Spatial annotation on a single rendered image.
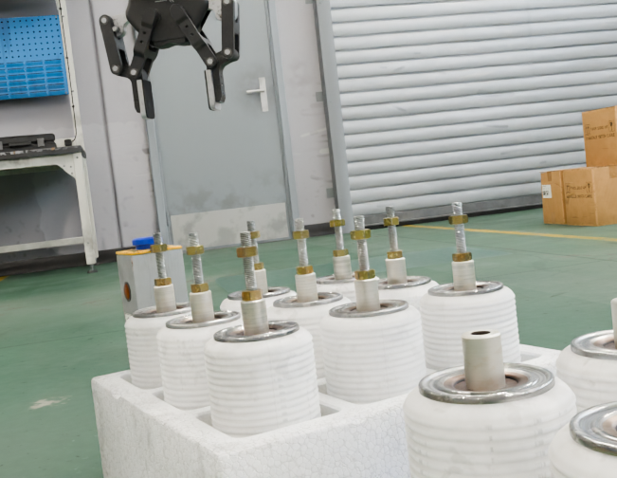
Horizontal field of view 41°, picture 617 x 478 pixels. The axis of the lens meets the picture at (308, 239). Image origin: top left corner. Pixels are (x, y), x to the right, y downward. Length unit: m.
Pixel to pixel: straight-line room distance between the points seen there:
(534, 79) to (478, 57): 0.48
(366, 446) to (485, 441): 0.27
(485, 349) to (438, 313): 0.35
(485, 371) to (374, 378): 0.28
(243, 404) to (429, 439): 0.27
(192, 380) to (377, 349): 0.18
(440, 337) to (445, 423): 0.38
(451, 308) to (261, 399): 0.22
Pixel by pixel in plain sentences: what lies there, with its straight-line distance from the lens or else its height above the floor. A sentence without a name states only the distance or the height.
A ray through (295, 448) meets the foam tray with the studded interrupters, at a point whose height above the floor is 0.17.
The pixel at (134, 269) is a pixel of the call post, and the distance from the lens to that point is 1.07.
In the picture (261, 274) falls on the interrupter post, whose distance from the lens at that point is 0.97.
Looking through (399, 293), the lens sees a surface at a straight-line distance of 0.89.
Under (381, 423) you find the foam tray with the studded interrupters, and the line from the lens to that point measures 0.70.
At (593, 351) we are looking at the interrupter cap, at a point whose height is 0.25.
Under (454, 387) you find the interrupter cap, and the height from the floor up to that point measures 0.25.
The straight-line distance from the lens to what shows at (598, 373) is 0.52.
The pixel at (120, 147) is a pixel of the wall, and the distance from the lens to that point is 5.79.
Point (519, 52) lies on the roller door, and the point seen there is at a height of 1.19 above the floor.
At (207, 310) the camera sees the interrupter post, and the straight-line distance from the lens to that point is 0.82.
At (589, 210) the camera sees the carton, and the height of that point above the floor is 0.08.
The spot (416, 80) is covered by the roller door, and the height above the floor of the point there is 1.05.
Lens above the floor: 0.37
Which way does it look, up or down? 4 degrees down
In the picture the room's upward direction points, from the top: 6 degrees counter-clockwise
